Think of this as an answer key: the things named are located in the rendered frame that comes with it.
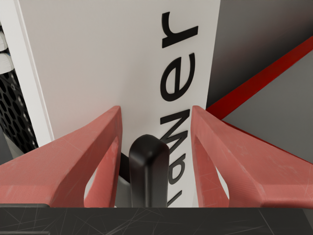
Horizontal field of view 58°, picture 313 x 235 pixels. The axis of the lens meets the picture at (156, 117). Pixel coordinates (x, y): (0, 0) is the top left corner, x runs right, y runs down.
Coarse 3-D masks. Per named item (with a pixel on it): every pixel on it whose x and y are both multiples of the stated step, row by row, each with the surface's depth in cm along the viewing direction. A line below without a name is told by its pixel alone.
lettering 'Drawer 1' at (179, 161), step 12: (168, 12) 13; (168, 24) 13; (168, 36) 13; (180, 36) 14; (180, 60) 15; (192, 60) 16; (168, 72) 14; (192, 72) 16; (168, 96) 15; (180, 96) 16; (168, 120) 16; (180, 120) 17; (168, 132) 17; (180, 192) 22; (168, 204) 21
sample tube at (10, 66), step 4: (0, 56) 18; (4, 56) 18; (8, 56) 19; (0, 60) 18; (4, 60) 18; (8, 60) 18; (12, 60) 19; (0, 64) 18; (4, 64) 18; (8, 64) 18; (12, 64) 19; (0, 68) 18; (4, 68) 18; (8, 68) 19; (12, 68) 19; (0, 72) 18; (4, 72) 19
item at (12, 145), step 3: (3, 132) 35; (6, 135) 34; (6, 138) 34; (9, 141) 33; (9, 144) 34; (12, 144) 33; (12, 147) 34; (15, 147) 32; (15, 150) 33; (18, 150) 32; (18, 153) 33; (21, 153) 32
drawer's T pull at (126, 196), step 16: (144, 144) 10; (160, 144) 10; (128, 160) 13; (144, 160) 10; (160, 160) 10; (128, 176) 12; (144, 176) 10; (160, 176) 11; (128, 192) 12; (144, 192) 11; (160, 192) 11
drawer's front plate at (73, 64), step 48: (0, 0) 9; (48, 0) 9; (96, 0) 10; (144, 0) 11; (192, 0) 14; (48, 48) 9; (96, 48) 11; (144, 48) 13; (192, 48) 15; (48, 96) 10; (96, 96) 12; (144, 96) 14; (192, 96) 18; (192, 192) 24
